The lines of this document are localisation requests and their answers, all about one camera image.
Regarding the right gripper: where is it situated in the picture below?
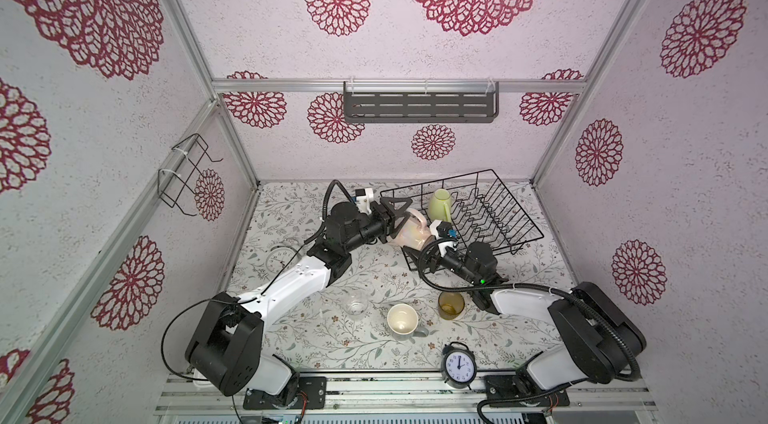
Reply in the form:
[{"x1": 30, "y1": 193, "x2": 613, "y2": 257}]
[{"x1": 407, "y1": 225, "x2": 481, "y2": 291}]

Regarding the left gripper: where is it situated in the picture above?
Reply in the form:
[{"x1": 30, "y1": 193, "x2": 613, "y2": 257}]
[{"x1": 344, "y1": 196, "x2": 410, "y2": 254}]

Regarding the pink iridescent mug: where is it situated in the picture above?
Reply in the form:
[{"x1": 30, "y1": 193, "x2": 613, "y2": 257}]
[{"x1": 389, "y1": 208, "x2": 434, "y2": 251}]

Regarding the light green mug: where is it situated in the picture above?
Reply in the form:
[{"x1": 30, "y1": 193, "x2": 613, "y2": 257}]
[{"x1": 427, "y1": 188, "x2": 453, "y2": 223}]

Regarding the clear glass cup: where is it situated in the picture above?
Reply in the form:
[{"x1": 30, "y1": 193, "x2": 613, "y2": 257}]
[{"x1": 343, "y1": 290, "x2": 368, "y2": 320}]

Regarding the black wire dish rack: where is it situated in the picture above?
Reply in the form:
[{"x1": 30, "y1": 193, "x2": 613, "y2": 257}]
[{"x1": 380, "y1": 169, "x2": 544, "y2": 278}]

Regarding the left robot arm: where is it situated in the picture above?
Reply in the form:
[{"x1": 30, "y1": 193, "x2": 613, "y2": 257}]
[{"x1": 184, "y1": 197, "x2": 412, "y2": 404}]

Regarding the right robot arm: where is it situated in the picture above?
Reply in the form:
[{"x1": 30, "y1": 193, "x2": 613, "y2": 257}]
[{"x1": 403, "y1": 238, "x2": 647, "y2": 395}]

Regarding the amber glass cup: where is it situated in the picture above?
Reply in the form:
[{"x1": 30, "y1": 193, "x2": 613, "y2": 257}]
[{"x1": 437, "y1": 291, "x2": 466, "y2": 320}]

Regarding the black alarm clock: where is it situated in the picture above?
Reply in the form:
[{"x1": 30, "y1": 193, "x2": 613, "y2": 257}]
[{"x1": 440, "y1": 341, "x2": 477, "y2": 389}]

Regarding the cream grey-handled mug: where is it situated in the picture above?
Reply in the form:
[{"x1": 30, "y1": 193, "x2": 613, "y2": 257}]
[{"x1": 386, "y1": 303, "x2": 429, "y2": 340}]

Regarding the grey wall shelf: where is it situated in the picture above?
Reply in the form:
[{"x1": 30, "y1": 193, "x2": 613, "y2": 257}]
[{"x1": 342, "y1": 82, "x2": 500, "y2": 124}]

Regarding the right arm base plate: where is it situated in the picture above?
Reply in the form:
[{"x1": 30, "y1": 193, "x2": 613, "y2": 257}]
[{"x1": 483, "y1": 374, "x2": 571, "y2": 408}]

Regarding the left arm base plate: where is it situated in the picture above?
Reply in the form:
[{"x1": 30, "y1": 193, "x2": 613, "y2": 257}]
[{"x1": 242, "y1": 376, "x2": 328, "y2": 411}]

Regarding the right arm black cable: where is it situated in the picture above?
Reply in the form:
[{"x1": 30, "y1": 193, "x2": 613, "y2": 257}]
[{"x1": 416, "y1": 236, "x2": 642, "y2": 424}]

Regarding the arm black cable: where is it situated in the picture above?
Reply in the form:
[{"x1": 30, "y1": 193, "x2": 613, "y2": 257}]
[
  {"x1": 416, "y1": 236, "x2": 642, "y2": 424},
  {"x1": 159, "y1": 179, "x2": 361, "y2": 383}
]

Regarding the black wire wall holder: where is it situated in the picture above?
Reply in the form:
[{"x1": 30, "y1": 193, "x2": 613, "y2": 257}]
[{"x1": 156, "y1": 133, "x2": 224, "y2": 221}]

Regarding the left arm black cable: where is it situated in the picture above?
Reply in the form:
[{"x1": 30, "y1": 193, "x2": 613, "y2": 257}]
[{"x1": 159, "y1": 179, "x2": 361, "y2": 383}]

